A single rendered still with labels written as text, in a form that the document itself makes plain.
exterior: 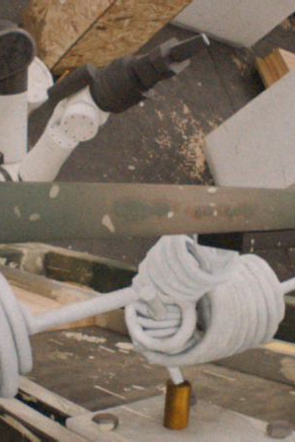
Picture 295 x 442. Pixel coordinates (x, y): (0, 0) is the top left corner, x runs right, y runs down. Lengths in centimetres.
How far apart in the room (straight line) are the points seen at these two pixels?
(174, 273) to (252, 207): 7
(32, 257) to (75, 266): 13
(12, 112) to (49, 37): 198
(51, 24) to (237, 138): 124
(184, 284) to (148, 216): 11
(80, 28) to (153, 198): 284
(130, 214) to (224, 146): 350
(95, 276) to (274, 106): 225
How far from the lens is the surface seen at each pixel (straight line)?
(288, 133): 346
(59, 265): 157
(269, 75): 489
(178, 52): 108
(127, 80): 109
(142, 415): 42
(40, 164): 125
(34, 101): 269
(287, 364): 85
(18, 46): 124
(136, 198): 25
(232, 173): 368
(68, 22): 316
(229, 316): 38
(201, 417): 43
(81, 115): 112
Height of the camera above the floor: 212
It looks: 41 degrees down
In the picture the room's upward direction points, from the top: 54 degrees clockwise
